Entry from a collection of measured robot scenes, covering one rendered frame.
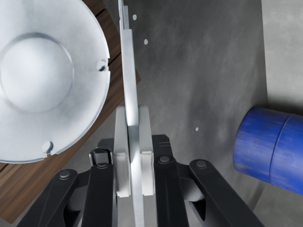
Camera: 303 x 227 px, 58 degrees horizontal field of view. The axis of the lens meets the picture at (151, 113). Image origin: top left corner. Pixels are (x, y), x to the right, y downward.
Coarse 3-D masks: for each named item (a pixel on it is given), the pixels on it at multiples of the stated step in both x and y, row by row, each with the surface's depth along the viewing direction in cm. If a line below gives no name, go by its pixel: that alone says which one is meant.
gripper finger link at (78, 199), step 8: (104, 144) 17; (112, 144) 17; (80, 176) 14; (88, 176) 14; (80, 184) 14; (80, 192) 14; (72, 200) 14; (80, 200) 14; (64, 208) 14; (72, 208) 14; (80, 208) 14
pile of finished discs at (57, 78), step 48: (0, 0) 37; (48, 0) 42; (0, 48) 39; (48, 48) 43; (96, 48) 51; (0, 96) 40; (48, 96) 45; (96, 96) 53; (0, 144) 42; (48, 144) 49
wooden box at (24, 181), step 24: (96, 0) 52; (120, 48) 59; (120, 72) 60; (120, 96) 62; (96, 120) 58; (0, 168) 45; (24, 168) 48; (48, 168) 52; (0, 192) 46; (24, 192) 49; (0, 216) 47
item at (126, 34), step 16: (128, 16) 40; (128, 32) 18; (128, 48) 18; (128, 64) 18; (128, 80) 18; (128, 96) 18; (128, 112) 18; (128, 128) 18; (128, 144) 18; (144, 224) 23
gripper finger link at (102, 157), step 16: (96, 160) 14; (112, 160) 14; (96, 176) 14; (112, 176) 13; (96, 192) 12; (112, 192) 12; (96, 208) 12; (112, 208) 11; (96, 224) 11; (112, 224) 11
